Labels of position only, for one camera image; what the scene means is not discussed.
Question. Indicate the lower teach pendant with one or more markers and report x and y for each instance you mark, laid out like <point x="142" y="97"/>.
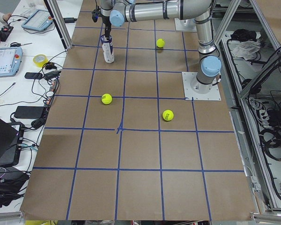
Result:
<point x="10" y="60"/>

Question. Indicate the black phone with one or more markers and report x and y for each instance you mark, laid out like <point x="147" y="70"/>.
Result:
<point x="33" y="75"/>

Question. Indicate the upper teach pendant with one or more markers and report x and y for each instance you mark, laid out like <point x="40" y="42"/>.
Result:
<point x="39" y="21"/>

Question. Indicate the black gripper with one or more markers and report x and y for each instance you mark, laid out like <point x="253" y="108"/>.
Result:
<point x="107" y="22"/>

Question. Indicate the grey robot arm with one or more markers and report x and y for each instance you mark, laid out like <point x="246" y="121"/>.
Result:
<point x="189" y="15"/>

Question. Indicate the teach pendant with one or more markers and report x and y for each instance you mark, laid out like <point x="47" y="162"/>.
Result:
<point x="39" y="21"/>
<point x="10" y="60"/>

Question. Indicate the clear tennis ball can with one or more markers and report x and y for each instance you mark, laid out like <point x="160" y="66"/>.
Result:
<point x="107" y="47"/>

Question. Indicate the tennis ball near gripper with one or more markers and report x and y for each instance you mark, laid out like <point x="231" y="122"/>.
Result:
<point x="106" y="99"/>

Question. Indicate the tennis ball near base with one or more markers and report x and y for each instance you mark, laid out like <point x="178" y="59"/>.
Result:
<point x="160" y="43"/>

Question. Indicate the tennis ball with black print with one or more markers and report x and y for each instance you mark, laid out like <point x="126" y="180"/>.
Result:
<point x="168" y="115"/>

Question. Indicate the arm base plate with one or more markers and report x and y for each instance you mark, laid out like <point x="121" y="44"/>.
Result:
<point x="185" y="25"/>
<point x="194" y="90"/>

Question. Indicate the black power adapter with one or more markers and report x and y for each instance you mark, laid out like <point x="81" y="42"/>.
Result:
<point x="29" y="112"/>

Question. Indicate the white cloth rag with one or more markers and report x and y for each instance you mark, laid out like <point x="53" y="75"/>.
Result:
<point x="246" y="50"/>

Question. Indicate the aluminium frame post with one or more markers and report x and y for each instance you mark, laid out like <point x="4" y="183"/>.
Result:
<point x="60" y="25"/>

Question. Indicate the black handled scissors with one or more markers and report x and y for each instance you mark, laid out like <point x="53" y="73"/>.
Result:
<point x="16" y="44"/>

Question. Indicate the black laptop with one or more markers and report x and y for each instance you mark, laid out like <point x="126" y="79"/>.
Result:
<point x="11" y="136"/>

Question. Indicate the yellow tape roll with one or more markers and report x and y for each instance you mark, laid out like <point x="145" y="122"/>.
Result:
<point x="40" y="60"/>

